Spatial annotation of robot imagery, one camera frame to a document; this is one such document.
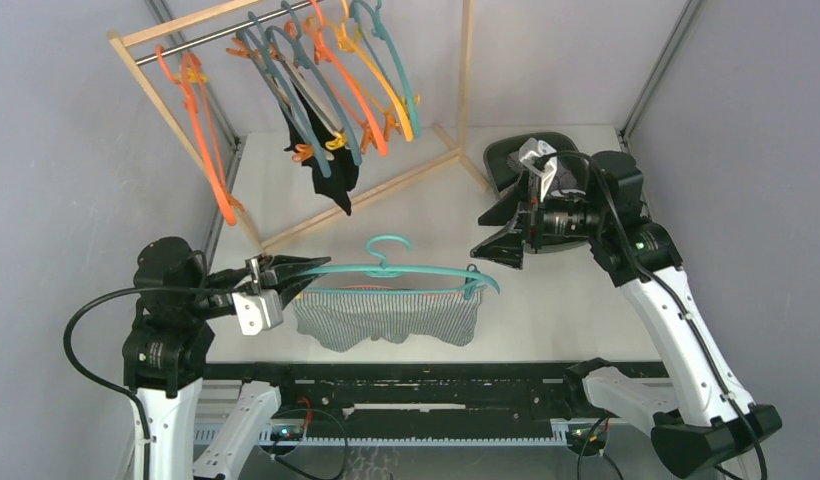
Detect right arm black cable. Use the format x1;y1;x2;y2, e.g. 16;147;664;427
542;150;769;480

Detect wooden clothes rack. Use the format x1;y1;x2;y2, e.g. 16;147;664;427
107;0;492;256

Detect orange clip hanger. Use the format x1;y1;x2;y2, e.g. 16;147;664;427
155;44;245;226

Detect teal hanger back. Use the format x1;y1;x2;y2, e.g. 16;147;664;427
348;0;422;138

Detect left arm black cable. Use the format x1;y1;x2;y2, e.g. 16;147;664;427
62;284;252;480

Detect striped grey garment in basket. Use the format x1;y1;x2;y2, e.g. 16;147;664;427
546;159;582;198

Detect yellow hanger on rack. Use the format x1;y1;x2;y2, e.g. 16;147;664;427
328;1;416;143

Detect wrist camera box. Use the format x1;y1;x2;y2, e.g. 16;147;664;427
518;137;558;201
232;290;284;336

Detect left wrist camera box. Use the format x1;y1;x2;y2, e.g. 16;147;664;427
232;290;284;336

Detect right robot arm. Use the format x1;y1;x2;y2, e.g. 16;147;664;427
471;147;782;478

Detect teal hanger front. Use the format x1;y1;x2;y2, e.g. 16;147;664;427
297;234;501;299

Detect black hanging underwear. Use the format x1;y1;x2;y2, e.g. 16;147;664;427
282;86;362;217

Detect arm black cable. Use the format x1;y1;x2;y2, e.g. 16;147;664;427
542;150;769;480
62;284;252;480

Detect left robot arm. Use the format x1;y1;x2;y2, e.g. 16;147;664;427
122;237;330;479

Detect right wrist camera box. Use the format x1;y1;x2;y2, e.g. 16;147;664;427
518;137;558;201

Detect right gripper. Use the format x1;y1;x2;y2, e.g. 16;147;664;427
470;167;605;269

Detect dark green laundry basket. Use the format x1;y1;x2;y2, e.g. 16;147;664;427
483;131;589;245

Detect teal hanger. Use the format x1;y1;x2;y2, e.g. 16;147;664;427
348;0;422;138
297;234;501;299
234;2;363;179

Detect orange hanger on rack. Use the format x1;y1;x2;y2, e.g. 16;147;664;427
295;1;389;157

